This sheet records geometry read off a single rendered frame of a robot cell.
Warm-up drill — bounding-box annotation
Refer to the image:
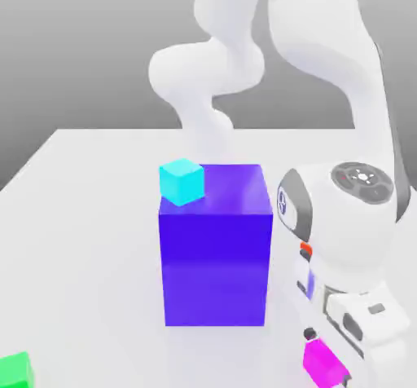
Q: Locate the small green cube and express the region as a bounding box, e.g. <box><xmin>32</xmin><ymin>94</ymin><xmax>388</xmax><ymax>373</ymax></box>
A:
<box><xmin>0</xmin><ymin>351</ymin><xmax>36</xmax><ymax>388</ymax></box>

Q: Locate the small magenta cube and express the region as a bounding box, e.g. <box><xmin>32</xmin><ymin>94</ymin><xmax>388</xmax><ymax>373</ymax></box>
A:
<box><xmin>301</xmin><ymin>337</ymin><xmax>352</xmax><ymax>388</ymax></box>

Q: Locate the small cyan cube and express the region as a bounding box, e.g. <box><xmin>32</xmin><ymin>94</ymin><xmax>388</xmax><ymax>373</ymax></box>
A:
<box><xmin>158</xmin><ymin>157</ymin><xmax>206</xmax><ymax>207</ymax></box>

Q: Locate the large purple box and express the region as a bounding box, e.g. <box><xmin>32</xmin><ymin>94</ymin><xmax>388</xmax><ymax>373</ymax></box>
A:
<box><xmin>158</xmin><ymin>163</ymin><xmax>274</xmax><ymax>328</ymax></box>

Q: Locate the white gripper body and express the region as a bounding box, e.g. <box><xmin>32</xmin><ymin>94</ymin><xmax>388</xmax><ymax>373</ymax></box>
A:
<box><xmin>316</xmin><ymin>307</ymin><xmax>371</xmax><ymax>388</ymax></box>

